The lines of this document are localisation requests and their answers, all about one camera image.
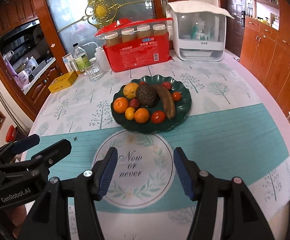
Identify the small yellow kumquat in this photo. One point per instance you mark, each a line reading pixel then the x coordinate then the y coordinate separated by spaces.
pixel 130 113

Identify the glass bottle green label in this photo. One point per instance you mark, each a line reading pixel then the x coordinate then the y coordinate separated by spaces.
pixel 81 57

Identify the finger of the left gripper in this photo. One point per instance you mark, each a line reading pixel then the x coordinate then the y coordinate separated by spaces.
pixel 52 149
pixel 11 149

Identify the patterned tablecloth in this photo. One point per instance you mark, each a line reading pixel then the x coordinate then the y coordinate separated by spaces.
pixel 234 128

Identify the yellow orange with sticker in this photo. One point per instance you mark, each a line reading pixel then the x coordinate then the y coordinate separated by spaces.
pixel 129 90

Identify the red lychee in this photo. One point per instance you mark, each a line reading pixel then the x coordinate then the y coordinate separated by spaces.
pixel 134 103
pixel 167 85

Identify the small metal tin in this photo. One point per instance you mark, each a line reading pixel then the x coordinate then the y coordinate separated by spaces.
pixel 74 67

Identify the person's left hand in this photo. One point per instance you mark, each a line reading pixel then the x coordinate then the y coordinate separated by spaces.
pixel 17 216

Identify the large red cherry tomato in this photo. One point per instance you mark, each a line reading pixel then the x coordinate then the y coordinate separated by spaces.
pixel 158 117

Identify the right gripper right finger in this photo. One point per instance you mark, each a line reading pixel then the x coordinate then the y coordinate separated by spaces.
pixel 242 217

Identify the yellow rectangular box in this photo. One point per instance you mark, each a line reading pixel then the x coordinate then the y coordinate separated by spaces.
pixel 62 82

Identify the dark avocado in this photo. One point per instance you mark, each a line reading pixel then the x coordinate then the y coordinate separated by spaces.
pixel 146 95

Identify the white cup sterilizer cabinet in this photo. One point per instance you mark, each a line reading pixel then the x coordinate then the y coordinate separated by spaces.
pixel 199 30

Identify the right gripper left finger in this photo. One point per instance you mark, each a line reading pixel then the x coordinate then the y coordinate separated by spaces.
pixel 49 216

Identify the white plastic squeeze bottle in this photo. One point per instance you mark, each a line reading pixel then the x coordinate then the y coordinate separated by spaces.
pixel 100 55

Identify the white blue carton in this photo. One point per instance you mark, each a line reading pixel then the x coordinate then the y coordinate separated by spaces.
pixel 67 61

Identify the mandarin orange with stem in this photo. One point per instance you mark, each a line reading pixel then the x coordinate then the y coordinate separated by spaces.
pixel 141 116

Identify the dark green leaf plate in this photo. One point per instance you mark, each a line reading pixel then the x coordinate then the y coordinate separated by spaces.
pixel 183 107

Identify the clear drinking glass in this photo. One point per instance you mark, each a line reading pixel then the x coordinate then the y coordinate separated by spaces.
pixel 94 71

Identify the red paper cup package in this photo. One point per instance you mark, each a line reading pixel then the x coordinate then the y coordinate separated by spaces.
pixel 133 44

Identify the red round container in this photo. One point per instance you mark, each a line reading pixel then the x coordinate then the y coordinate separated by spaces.
pixel 11 134

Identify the brown overripe banana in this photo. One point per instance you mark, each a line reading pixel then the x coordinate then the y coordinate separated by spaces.
pixel 167 101

